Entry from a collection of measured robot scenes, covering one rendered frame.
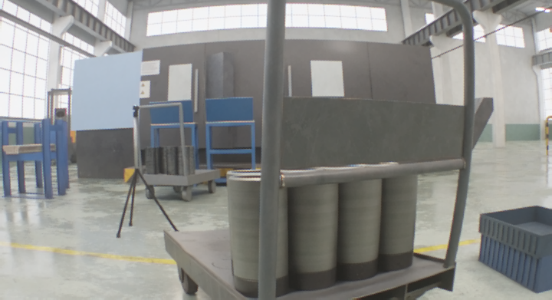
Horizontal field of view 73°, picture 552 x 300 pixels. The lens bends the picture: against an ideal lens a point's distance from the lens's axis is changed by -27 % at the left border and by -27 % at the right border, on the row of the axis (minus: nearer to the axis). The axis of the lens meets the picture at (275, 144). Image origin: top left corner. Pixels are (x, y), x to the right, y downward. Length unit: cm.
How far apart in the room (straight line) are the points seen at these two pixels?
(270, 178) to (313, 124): 13
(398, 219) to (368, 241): 11
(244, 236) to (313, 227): 15
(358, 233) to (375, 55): 657
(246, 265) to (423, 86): 690
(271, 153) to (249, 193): 19
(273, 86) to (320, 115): 11
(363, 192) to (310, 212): 14
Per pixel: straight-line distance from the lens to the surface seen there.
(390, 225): 124
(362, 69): 755
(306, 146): 91
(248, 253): 106
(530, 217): 240
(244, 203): 104
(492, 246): 212
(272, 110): 86
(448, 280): 131
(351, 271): 119
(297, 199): 109
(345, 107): 94
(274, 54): 85
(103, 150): 773
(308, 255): 111
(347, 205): 116
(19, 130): 583
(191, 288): 187
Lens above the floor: 62
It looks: 1 degrees down
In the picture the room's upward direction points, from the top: 1 degrees counter-clockwise
